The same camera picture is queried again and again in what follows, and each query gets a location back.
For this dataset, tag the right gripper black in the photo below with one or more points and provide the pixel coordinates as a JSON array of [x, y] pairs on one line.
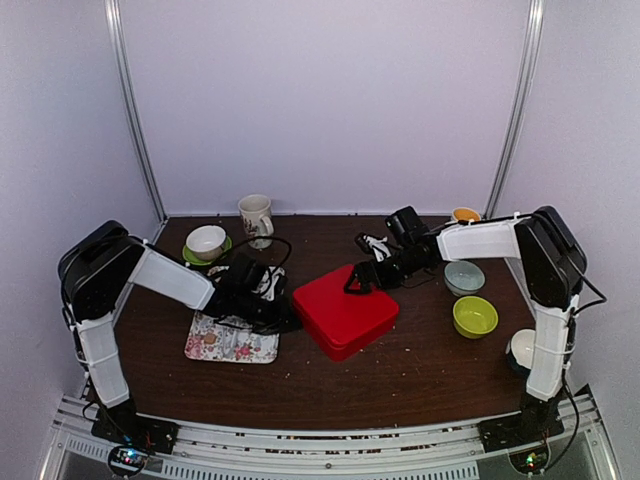
[[376, 279]]

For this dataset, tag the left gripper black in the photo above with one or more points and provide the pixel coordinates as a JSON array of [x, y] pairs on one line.
[[278, 322]]

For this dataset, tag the red box lid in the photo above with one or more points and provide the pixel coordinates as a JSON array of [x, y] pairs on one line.
[[324, 297]]

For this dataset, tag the red box base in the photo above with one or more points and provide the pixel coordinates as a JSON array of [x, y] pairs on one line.
[[342, 337]]

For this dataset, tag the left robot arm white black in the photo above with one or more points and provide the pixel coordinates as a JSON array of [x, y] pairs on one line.
[[99, 273]]

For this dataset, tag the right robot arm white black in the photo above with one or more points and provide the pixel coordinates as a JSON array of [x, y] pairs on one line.
[[553, 263]]

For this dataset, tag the tan heart chocolate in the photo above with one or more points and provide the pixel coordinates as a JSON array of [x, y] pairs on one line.
[[209, 339]]

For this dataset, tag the floral rectangular tray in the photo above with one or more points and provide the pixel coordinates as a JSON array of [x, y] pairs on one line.
[[235, 342]]

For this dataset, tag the light blue bowl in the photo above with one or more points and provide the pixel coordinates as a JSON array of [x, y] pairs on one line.
[[464, 278]]

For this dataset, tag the lime green bowl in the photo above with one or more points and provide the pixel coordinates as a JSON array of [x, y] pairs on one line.
[[474, 317]]

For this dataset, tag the floral cream mug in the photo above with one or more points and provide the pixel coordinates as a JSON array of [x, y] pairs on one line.
[[255, 212]]

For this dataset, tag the green saucer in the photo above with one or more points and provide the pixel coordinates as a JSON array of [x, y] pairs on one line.
[[222, 254]]

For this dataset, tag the white mug orange inside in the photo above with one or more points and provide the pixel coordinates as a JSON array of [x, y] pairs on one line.
[[465, 214]]

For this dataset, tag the dark blue white bowl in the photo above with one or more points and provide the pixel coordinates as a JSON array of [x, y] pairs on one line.
[[519, 352]]

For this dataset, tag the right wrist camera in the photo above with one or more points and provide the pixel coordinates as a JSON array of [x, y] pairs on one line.
[[379, 248]]

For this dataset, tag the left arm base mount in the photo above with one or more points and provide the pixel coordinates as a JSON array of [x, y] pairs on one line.
[[136, 438]]

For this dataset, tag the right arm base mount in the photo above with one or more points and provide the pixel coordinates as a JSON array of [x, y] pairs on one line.
[[525, 434]]

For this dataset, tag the right aluminium frame post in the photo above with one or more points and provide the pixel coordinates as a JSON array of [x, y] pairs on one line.
[[527, 69]]

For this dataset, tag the aluminium frame post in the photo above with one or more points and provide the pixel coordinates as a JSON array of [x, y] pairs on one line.
[[527, 69], [117, 37]]

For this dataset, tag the left aluminium frame post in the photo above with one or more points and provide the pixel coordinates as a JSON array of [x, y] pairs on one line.
[[117, 37]]

